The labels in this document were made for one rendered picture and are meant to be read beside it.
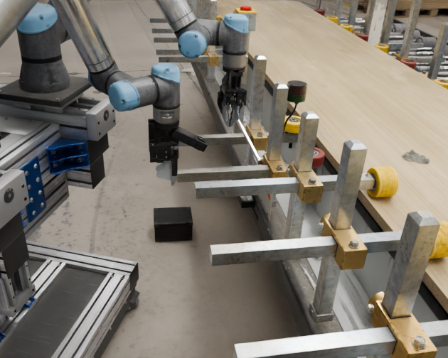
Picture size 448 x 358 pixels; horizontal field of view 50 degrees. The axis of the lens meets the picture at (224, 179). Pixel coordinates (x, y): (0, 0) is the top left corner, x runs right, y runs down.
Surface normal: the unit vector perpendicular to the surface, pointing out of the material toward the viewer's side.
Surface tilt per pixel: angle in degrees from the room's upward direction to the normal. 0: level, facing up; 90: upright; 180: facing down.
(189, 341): 0
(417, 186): 0
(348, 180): 90
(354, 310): 0
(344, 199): 90
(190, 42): 90
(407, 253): 90
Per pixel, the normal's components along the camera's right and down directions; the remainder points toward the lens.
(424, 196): 0.04, -0.87
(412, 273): 0.18, 0.50
